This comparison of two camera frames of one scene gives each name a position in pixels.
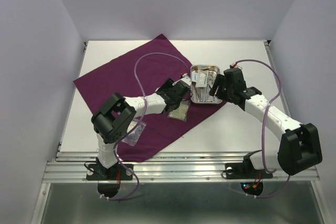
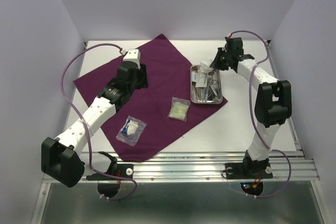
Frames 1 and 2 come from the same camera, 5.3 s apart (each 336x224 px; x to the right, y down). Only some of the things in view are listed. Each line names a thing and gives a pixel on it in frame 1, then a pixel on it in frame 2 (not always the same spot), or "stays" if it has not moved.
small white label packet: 195,76 stays
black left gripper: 168,84 -> 142,74
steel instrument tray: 202,77 stays
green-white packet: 181,112 stays
